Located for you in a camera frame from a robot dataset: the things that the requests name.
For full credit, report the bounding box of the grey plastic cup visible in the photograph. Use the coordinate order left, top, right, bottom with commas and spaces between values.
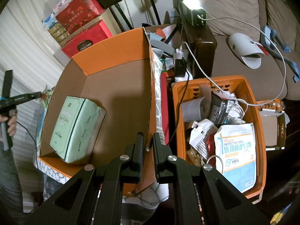
181, 97, 204, 122

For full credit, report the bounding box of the blue handheld tool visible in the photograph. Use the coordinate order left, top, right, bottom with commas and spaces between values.
260, 25, 299, 83

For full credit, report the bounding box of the black foil packet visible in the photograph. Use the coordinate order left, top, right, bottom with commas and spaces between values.
207, 91, 235, 127

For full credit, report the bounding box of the white charging cable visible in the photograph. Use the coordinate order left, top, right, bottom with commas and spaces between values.
180, 14, 287, 106

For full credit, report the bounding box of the green tissue pack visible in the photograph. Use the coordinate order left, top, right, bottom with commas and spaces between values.
50, 96, 106, 164

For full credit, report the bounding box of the orange plastic basket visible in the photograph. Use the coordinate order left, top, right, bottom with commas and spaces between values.
172, 75, 266, 202

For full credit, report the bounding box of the black power adapter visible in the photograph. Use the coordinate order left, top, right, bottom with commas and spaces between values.
174, 57, 187, 78

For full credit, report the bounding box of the blue white mask package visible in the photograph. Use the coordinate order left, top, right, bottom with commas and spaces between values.
214, 123, 256, 193

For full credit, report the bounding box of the small orange cardboard box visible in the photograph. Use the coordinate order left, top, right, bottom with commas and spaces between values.
257, 99, 287, 151

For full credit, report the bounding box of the upper red gift box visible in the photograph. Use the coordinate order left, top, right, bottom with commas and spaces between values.
56, 0, 105, 34

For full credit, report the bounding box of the grey curved device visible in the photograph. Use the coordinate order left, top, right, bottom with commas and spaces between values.
228, 33, 264, 70

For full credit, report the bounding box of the black power station lamp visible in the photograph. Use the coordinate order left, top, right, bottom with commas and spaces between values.
181, 0, 206, 27

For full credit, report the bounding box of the white crumpled packet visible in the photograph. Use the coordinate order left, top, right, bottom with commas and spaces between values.
189, 119, 218, 160

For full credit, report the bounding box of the patterned white blanket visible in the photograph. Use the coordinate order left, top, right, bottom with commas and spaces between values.
33, 156, 169, 209

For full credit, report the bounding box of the brown sofa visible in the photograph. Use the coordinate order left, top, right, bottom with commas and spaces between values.
200, 0, 299, 101

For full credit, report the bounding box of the person's left hand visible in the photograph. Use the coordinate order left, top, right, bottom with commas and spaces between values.
1, 109, 17, 137

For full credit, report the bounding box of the dark wooden side table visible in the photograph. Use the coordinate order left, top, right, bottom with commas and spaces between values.
179, 8, 217, 76

